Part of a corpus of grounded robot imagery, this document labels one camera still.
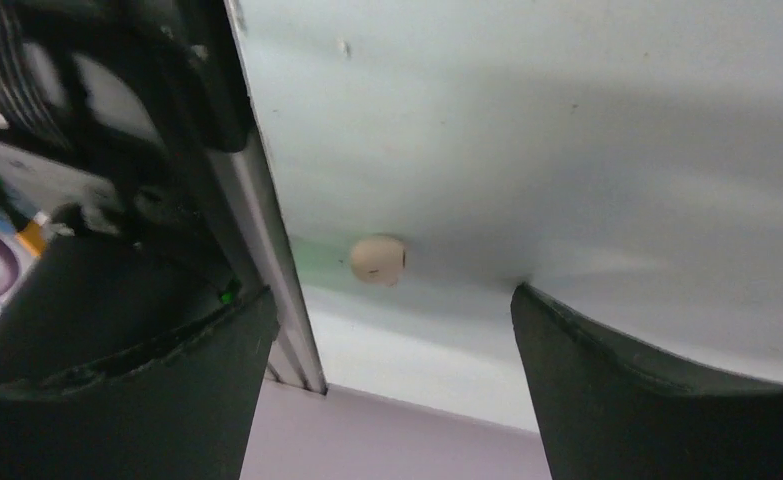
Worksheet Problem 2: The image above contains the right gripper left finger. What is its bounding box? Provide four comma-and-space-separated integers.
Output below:
0, 288, 279, 479

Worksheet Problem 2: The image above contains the black and white earbud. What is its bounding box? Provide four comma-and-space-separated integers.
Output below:
349, 235, 407, 287

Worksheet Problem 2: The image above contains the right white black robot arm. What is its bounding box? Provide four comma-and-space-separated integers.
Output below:
0, 1, 783, 479

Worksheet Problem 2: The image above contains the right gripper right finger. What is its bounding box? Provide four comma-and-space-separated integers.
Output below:
510, 284, 783, 479

